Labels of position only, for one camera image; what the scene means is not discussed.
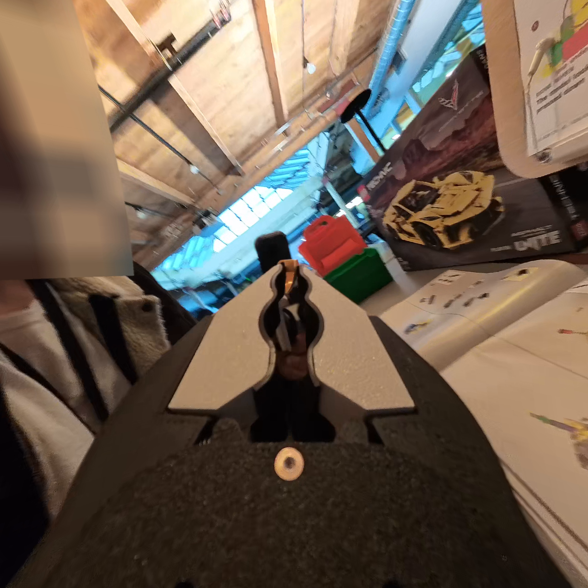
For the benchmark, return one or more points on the white mounted projector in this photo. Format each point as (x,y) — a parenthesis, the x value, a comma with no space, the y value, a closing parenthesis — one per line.
(206,221)

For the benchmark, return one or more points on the black disc-headed floor lamp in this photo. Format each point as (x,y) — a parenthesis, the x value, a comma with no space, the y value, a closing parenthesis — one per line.
(356,103)

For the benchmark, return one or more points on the silver ventilation duct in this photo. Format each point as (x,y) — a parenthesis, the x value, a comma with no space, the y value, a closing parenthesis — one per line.
(390,46)

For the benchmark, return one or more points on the open instruction booklet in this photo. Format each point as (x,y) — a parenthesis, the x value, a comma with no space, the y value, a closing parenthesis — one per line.
(505,367)

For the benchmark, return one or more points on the brown fleece-lined jacket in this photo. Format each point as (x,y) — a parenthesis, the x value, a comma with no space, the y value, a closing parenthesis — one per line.
(142,321)

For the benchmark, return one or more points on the small yellow brick piece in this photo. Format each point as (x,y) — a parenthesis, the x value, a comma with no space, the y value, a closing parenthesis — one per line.
(290,275)

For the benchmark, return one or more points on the toy car set box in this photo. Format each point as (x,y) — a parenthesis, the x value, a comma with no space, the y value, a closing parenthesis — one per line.
(459,229)

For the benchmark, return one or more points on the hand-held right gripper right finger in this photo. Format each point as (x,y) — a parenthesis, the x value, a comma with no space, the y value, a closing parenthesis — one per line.
(363,367)

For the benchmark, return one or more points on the instruction board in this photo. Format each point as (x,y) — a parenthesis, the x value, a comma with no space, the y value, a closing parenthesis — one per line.
(514,92)

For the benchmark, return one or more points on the person's left hand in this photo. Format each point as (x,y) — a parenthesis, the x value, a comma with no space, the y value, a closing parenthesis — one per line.
(291,360)

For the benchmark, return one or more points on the red plastic case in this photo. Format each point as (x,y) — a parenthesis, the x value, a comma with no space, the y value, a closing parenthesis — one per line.
(330,243)

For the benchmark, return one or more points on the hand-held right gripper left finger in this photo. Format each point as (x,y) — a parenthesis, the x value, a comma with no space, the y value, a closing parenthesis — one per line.
(220,367)

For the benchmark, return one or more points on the green plastic bin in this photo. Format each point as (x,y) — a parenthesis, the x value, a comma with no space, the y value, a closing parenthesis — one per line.
(358,275)

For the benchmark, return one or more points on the white striped shirt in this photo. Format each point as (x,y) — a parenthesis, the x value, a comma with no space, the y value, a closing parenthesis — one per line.
(36,390)

